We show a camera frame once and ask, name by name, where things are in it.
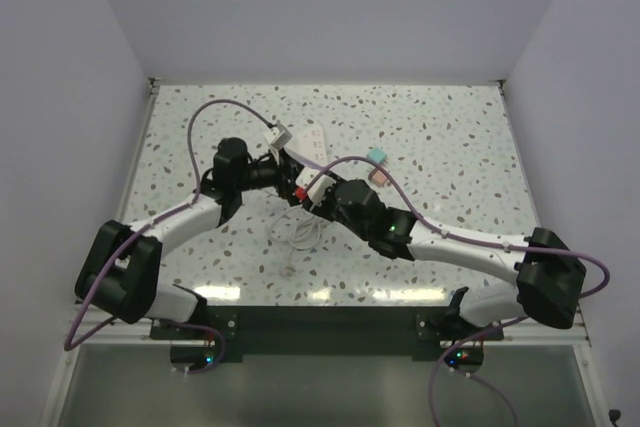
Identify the pink plug adapter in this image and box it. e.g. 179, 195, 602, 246
368, 168, 390, 187

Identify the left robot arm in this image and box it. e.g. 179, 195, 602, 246
75, 138, 303, 339

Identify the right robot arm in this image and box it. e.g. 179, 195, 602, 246
295, 177, 586, 340

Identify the teal plug adapter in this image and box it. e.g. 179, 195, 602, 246
366, 147, 388, 166

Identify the white triangular power strip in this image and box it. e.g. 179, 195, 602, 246
285, 124, 328, 170

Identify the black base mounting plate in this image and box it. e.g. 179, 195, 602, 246
149, 304, 501, 364

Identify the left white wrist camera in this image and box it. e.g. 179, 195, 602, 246
263, 122, 292, 151

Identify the white power cord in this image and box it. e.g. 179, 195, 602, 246
267, 201, 331, 278

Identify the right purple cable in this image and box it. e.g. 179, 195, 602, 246
304, 155, 611, 427

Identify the purple cable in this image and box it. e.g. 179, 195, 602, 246
63, 99, 281, 378
304, 155, 611, 427

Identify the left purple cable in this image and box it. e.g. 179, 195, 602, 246
63, 99, 281, 378

